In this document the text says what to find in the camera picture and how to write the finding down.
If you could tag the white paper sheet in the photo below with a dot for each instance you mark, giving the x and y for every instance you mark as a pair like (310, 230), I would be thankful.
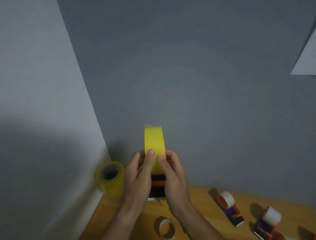
(307, 59)

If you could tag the orange black tape dispenser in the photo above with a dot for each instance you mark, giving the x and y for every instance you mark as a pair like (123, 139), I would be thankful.
(157, 184)

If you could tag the person's right thumb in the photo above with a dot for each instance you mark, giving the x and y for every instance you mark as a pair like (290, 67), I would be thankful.
(164, 167)

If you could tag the clear yellowish tape roll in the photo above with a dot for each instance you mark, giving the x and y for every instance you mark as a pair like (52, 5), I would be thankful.
(111, 181)

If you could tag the person's left hand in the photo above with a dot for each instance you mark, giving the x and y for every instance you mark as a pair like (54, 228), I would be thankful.
(137, 183)

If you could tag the yellow tape roll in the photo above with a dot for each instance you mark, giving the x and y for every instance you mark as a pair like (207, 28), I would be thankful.
(154, 139)

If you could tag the blue orange tape dispenser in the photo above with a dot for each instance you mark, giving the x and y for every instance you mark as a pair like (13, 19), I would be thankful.
(263, 228)
(234, 215)

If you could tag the person's right forearm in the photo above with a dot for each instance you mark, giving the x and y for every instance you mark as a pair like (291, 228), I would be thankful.
(195, 225)

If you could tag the person's left thumb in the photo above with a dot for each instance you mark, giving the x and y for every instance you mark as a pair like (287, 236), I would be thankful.
(149, 162)

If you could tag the person's left forearm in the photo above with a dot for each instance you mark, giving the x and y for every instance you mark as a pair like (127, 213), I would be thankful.
(123, 222)

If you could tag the person's right hand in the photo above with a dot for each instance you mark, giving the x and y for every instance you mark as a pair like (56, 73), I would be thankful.
(176, 188)

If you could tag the white tape roll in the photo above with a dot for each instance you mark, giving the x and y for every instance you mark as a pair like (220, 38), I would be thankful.
(272, 216)
(226, 199)

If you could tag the small beige tape roll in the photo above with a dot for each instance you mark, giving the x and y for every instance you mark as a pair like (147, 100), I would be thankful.
(167, 228)

